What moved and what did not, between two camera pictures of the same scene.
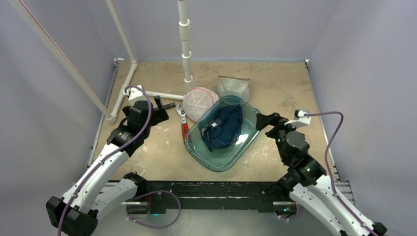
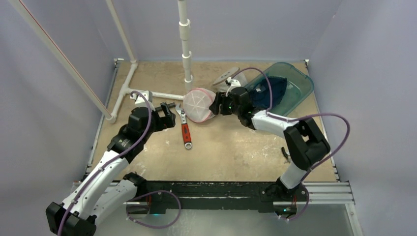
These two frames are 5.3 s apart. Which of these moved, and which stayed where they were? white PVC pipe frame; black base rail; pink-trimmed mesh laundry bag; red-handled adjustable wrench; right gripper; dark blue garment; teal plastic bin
Moved: right gripper; teal plastic bin; dark blue garment
Stayed: pink-trimmed mesh laundry bag; white PVC pipe frame; red-handled adjustable wrench; black base rail
